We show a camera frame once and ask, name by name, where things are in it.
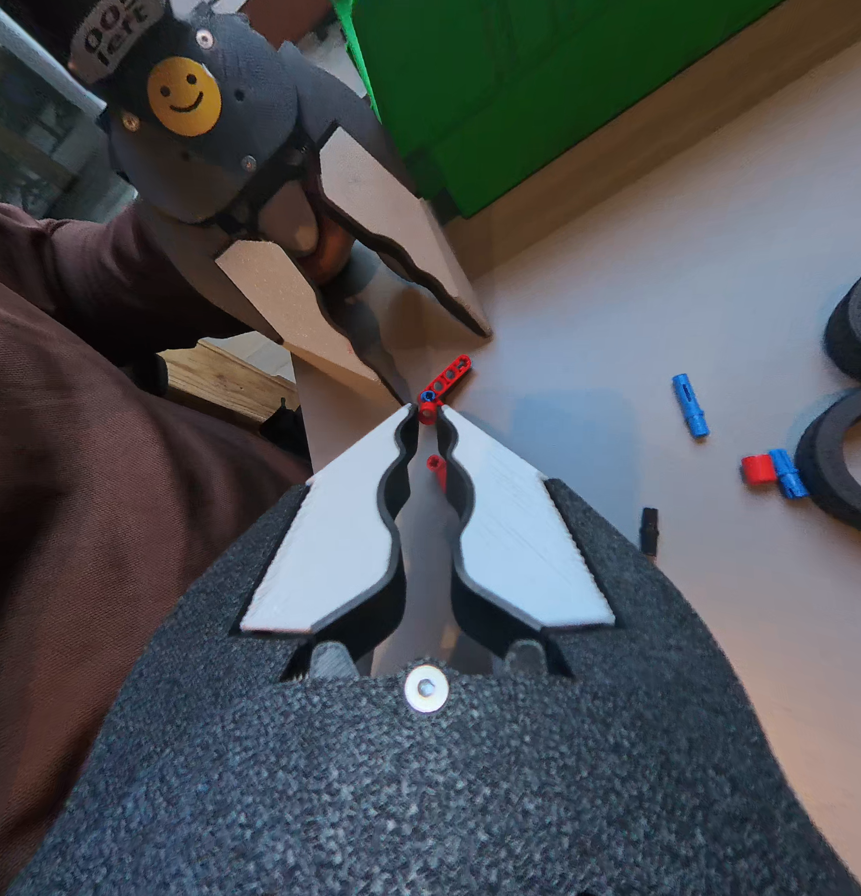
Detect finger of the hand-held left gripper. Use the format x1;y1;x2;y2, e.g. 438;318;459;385
213;240;410;407
317;126;493;340

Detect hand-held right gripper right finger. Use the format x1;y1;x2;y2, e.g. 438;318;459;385
434;403;617;630

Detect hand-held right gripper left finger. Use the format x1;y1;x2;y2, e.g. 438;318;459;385
240;403;421;638

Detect red angled beam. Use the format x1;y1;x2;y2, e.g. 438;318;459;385
422;355;473;407

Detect green plastic bin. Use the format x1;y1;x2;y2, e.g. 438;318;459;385
332;0;789;221

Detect person's left forearm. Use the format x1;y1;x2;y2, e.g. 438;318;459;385
0;203;263;365

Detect grey desk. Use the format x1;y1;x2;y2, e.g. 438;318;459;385
290;28;861;896

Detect person's left hand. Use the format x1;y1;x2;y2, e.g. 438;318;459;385
301;210;358;288

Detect person's black pants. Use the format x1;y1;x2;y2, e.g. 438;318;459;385
259;398;312;463

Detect person's brown sweater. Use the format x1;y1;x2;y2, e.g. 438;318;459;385
0;273;312;896

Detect black rubber toy tire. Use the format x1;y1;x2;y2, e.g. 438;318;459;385
823;262;861;385
795;384;861;536

